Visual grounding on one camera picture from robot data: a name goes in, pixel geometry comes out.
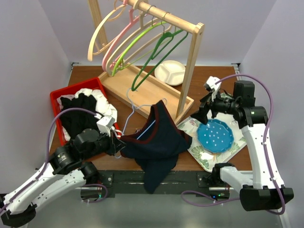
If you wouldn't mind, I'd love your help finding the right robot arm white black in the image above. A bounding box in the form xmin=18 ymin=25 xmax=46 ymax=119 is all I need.
xmin=191 ymin=76 xmax=294 ymax=214

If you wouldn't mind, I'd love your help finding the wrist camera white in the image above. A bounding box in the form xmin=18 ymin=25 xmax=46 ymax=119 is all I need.
xmin=204 ymin=76 xmax=221 ymax=101
xmin=96 ymin=115 xmax=115 ymax=136

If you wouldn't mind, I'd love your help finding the light blue wire hanger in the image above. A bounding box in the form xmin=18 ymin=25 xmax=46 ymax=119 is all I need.
xmin=114 ymin=88 xmax=168 ymax=159

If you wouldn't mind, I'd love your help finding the dark green hanger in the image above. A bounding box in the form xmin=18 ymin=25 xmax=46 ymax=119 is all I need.
xmin=131 ymin=29 xmax=189 ymax=92

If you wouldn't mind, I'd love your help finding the red plastic bin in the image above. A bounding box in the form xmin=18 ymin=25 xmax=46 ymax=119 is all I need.
xmin=50 ymin=77 xmax=118 ymax=145

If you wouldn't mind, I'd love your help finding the navy tank top red trim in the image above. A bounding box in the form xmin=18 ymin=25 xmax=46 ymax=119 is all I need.
xmin=121 ymin=100 xmax=192 ymax=194

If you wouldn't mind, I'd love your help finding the wooden hanger rack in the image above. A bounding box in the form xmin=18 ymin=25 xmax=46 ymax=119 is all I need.
xmin=99 ymin=0 xmax=204 ymax=124

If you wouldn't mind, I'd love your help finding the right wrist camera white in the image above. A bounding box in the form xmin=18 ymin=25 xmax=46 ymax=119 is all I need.
xmin=204 ymin=76 xmax=221 ymax=101

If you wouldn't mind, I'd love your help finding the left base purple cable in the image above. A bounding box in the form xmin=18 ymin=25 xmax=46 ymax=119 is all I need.
xmin=80 ymin=183 xmax=109 ymax=204

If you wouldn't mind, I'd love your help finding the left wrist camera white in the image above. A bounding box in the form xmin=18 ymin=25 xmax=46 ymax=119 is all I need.
xmin=96 ymin=115 xmax=115 ymax=136

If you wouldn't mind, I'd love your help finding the lime green hanger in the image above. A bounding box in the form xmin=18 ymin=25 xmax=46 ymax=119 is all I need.
xmin=109 ymin=22 xmax=167 ymax=77

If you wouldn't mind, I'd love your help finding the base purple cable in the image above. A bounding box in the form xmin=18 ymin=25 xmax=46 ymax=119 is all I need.
xmin=80 ymin=183 xmax=109 ymax=204
xmin=180 ymin=190 xmax=242 ymax=207

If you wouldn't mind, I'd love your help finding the black garment in bin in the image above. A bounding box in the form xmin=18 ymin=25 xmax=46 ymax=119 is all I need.
xmin=59 ymin=93 xmax=98 ymax=141

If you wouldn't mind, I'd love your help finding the natural wooden hanger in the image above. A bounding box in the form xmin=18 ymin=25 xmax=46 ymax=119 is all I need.
xmin=87 ymin=0 xmax=126 ymax=62

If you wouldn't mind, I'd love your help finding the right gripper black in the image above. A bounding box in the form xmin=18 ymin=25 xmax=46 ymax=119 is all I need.
xmin=190 ymin=88 xmax=239 ymax=125

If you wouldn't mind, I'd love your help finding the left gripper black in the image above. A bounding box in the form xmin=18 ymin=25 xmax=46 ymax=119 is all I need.
xmin=82 ymin=127 xmax=126 ymax=160

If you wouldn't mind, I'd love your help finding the white garment in bin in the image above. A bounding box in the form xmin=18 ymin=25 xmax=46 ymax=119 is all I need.
xmin=57 ymin=88 xmax=123 ymax=140

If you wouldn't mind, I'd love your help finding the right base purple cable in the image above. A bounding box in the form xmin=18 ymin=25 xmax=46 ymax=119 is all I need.
xmin=180 ymin=190 xmax=242 ymax=207

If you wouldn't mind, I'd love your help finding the white divided dish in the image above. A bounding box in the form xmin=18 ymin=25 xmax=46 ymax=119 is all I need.
xmin=154 ymin=60 xmax=186 ymax=86

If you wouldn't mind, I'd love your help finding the blue dotted plate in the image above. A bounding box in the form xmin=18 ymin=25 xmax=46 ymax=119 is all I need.
xmin=197 ymin=119 xmax=234 ymax=153

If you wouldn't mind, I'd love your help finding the pink plastic hanger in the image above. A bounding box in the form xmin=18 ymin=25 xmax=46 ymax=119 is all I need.
xmin=102 ymin=9 xmax=143 ymax=71

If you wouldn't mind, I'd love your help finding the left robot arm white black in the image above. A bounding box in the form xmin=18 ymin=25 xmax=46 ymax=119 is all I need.
xmin=0 ymin=129 xmax=126 ymax=228

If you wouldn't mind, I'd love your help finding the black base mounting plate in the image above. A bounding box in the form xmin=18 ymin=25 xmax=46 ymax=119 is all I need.
xmin=80 ymin=170 xmax=235 ymax=199

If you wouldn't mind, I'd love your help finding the beige plastic hanger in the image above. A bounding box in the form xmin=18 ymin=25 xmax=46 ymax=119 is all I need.
xmin=106 ymin=17 xmax=160 ymax=74

